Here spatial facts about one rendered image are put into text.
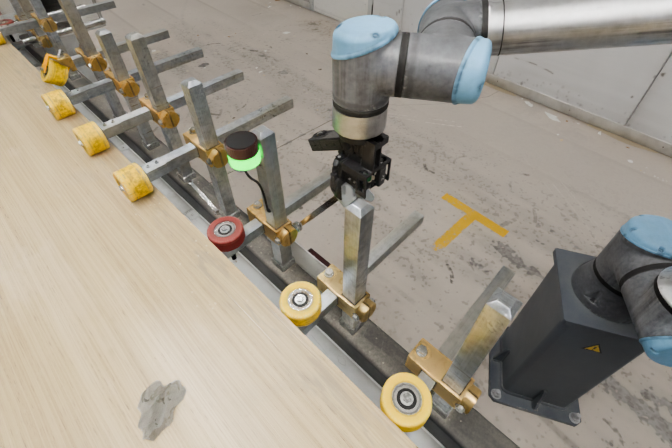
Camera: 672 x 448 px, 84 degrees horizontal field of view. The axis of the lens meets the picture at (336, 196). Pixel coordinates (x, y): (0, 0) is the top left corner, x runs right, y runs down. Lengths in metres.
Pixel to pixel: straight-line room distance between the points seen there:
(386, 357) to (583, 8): 0.74
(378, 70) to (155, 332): 0.59
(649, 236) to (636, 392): 0.97
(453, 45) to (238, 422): 0.63
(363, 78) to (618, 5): 0.38
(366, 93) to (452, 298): 1.42
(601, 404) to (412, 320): 0.74
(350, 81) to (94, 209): 0.72
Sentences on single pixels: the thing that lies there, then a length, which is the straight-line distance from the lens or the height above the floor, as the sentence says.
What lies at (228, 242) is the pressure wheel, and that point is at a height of 0.91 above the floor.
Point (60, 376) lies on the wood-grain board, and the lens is 0.83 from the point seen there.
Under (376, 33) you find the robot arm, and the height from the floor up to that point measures 1.35.
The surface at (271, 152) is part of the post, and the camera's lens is 0.75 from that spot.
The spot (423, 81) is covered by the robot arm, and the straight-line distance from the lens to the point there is 0.54.
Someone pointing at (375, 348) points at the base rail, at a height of 0.70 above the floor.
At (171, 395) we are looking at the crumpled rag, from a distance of 0.71.
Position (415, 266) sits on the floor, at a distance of 1.92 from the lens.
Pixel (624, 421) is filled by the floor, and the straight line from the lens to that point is 1.91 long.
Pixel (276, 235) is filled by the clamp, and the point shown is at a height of 0.86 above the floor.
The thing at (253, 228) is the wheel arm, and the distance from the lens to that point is 0.92.
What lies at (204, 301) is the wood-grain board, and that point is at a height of 0.90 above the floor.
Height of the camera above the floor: 1.55
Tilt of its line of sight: 45 degrees down
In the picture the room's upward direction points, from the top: straight up
